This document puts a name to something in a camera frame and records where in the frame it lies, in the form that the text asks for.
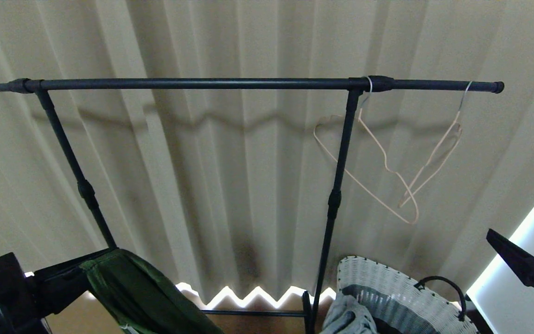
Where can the pale grey shorts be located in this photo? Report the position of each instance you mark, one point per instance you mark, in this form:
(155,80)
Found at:
(346,317)

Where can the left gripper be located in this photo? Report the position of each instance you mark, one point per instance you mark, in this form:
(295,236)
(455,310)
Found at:
(7,297)

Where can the white laundry basket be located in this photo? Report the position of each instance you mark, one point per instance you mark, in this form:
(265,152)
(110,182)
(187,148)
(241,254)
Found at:
(387,273)

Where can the black clothes rack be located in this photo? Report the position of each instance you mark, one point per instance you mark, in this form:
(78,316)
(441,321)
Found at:
(202,84)

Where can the beige curtain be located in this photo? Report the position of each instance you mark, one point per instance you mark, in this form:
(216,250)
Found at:
(248,37)

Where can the pink clothes hanger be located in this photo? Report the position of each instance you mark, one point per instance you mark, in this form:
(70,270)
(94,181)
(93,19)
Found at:
(458,121)
(416,208)

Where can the green printed t-shirt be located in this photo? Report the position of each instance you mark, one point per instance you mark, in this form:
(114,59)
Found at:
(132,287)

